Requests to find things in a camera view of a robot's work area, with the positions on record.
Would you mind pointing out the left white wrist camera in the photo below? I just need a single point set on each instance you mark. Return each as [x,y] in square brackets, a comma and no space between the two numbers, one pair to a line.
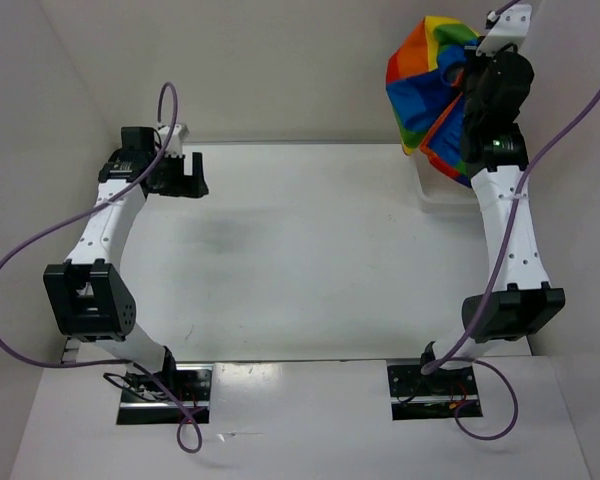
[177,140]

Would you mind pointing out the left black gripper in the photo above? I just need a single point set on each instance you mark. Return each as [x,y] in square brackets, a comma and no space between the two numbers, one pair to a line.
[195,183]

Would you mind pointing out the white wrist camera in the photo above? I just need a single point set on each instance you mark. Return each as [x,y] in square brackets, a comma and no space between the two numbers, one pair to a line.
[177,140]
[506,29]

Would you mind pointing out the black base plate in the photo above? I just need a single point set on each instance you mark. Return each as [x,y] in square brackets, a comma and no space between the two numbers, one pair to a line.
[437,396]
[143,403]

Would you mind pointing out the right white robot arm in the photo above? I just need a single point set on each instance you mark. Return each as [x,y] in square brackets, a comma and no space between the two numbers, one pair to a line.
[519,298]

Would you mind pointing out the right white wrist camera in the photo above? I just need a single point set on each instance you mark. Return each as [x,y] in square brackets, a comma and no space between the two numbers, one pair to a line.
[506,29]

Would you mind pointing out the rainbow striped shorts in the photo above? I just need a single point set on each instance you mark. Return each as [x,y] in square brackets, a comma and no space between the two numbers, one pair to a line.
[423,84]

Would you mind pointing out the white plastic basket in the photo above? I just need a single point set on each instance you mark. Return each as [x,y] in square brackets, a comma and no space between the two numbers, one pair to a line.
[438,194]

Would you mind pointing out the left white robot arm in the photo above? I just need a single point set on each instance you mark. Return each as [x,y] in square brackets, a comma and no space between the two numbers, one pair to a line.
[88,296]

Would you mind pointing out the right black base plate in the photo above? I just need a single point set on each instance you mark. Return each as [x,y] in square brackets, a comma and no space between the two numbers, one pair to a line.
[437,396]

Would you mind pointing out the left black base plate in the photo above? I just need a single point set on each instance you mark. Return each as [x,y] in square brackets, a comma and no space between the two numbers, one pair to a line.
[143,403]

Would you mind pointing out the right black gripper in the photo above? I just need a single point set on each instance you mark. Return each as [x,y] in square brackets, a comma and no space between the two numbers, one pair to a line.
[472,59]

